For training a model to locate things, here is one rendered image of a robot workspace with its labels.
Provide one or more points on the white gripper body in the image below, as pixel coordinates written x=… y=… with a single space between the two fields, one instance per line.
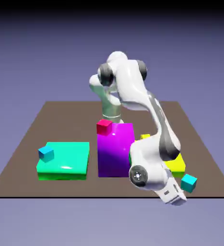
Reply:
x=171 y=193

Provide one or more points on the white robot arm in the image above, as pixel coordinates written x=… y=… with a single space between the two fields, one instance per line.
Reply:
x=131 y=84

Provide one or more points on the small teal cube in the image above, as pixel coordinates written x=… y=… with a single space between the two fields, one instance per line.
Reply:
x=188 y=183

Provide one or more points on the small red cube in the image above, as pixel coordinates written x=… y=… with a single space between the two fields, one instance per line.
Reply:
x=103 y=127

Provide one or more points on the small blue cube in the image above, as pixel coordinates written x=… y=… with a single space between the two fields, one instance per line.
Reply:
x=46 y=153

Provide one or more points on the large yellow box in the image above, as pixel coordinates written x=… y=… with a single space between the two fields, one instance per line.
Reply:
x=178 y=165

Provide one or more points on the large magenta box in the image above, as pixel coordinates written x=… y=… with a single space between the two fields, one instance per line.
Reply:
x=113 y=151

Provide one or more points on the large green box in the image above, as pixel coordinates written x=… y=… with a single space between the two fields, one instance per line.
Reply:
x=67 y=159

